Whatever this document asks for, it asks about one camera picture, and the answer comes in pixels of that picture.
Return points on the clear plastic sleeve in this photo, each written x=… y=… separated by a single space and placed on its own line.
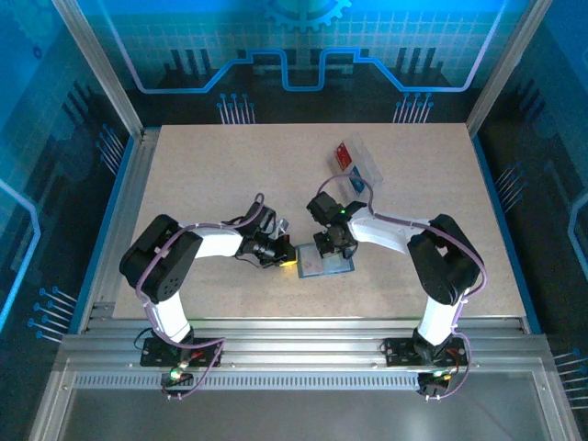
x=367 y=156

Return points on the blue credit card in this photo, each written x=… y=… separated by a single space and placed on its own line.
x=357 y=181

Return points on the aluminium front frame rails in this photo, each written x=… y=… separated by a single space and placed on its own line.
x=298 y=349

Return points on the blue table edge strip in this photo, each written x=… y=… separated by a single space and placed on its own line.
x=105 y=229
x=504 y=229

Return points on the small LED control board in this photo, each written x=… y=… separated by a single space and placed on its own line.
x=436 y=377
x=174 y=376

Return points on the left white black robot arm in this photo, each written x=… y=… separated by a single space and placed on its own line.
x=216 y=245

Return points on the aluminium corner post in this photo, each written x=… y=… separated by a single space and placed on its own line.
x=510 y=69
x=98 y=69

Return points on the teal leather card holder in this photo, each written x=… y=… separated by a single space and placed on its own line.
x=308 y=268

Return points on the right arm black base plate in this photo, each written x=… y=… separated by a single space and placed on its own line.
x=399 y=353

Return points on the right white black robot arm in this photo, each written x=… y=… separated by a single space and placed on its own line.
x=381 y=236

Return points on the red credit card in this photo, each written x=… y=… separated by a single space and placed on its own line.
x=343 y=156

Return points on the aluminium side rail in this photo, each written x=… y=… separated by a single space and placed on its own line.
x=119 y=229

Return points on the grey metal sheet panel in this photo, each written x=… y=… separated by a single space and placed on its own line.
x=298 y=413

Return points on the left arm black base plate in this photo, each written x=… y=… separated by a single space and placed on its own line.
x=154 y=353

